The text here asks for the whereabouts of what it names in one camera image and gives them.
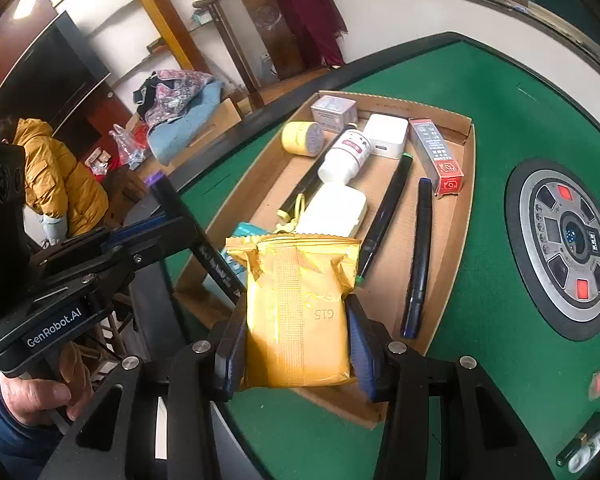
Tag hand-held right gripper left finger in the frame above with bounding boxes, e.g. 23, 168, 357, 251
25, 304, 249, 480

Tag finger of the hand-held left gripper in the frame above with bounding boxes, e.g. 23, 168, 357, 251
100, 211, 182, 250
125, 172, 247, 307

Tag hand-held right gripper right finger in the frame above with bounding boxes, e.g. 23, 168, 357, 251
346, 294, 556, 480

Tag teal snack packet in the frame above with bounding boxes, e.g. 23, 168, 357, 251
219, 222, 267, 283

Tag yellow snack packet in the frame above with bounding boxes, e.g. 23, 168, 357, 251
224, 232, 364, 391

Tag black tube with yellow cord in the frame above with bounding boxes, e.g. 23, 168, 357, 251
275, 122, 359, 234

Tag shallow cardboard box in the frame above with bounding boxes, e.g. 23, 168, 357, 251
172, 89, 477, 429

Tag person's left hand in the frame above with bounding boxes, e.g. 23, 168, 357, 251
2, 341, 94, 429

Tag clear plastic bag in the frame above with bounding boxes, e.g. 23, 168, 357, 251
108, 122, 149, 169

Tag dark blue pen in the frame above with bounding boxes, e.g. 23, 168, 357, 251
399, 177, 434, 339

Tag light blue quilt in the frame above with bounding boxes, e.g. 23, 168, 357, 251
147, 82, 226, 164

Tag white flat pouch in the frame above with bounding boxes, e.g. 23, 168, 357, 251
294, 182, 369, 239

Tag black marker green ends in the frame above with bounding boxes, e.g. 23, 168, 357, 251
354, 152, 414, 287

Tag cardboard box under quilt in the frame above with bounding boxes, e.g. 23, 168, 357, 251
171, 97, 244, 169

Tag yellow round tin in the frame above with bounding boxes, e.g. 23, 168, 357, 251
281, 120, 325, 159

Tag white bottle red label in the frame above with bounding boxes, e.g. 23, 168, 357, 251
317, 128, 371, 185

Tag black television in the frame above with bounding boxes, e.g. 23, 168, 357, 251
0, 10, 114, 128

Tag small white grey box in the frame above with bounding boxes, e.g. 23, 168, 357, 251
310, 95, 359, 134

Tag long red grey box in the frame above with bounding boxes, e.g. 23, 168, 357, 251
408, 117, 465, 197

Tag white charger cube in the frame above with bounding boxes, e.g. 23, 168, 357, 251
362, 113, 410, 160

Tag round table control console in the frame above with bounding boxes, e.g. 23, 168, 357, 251
504, 157, 600, 342

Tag black gold pen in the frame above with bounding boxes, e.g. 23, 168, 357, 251
554, 412, 600, 467

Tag wooden chair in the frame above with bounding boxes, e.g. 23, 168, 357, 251
192, 0, 331, 107

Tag white tube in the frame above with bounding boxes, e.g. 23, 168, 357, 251
567, 420, 600, 472

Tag maroon cloth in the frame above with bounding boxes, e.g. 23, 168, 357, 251
272, 0, 349, 69

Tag wooden wall shelf unit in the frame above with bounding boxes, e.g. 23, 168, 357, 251
37, 0, 261, 92

